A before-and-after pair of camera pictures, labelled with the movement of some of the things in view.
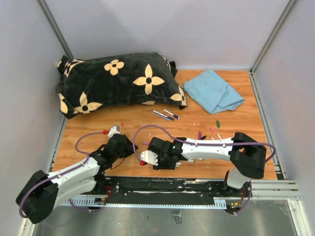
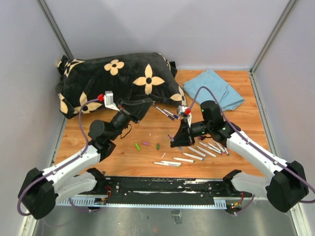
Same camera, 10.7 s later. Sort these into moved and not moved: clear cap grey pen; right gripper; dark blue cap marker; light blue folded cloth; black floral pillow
Moved: clear cap grey pen; right gripper
Not moved: black floral pillow; dark blue cap marker; light blue folded cloth
